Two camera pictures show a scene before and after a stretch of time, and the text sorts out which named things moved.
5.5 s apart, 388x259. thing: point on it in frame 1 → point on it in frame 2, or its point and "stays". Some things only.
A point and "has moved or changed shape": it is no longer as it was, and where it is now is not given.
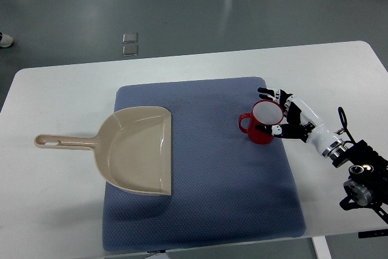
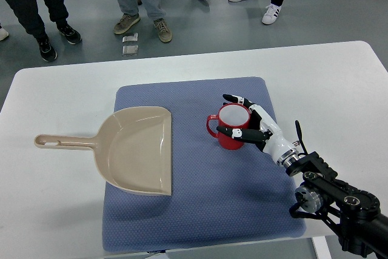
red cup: x=265 y=113 has moved or changed shape
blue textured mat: x=224 y=187 stays
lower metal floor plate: x=130 y=50 stays
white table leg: x=322 y=247 stays
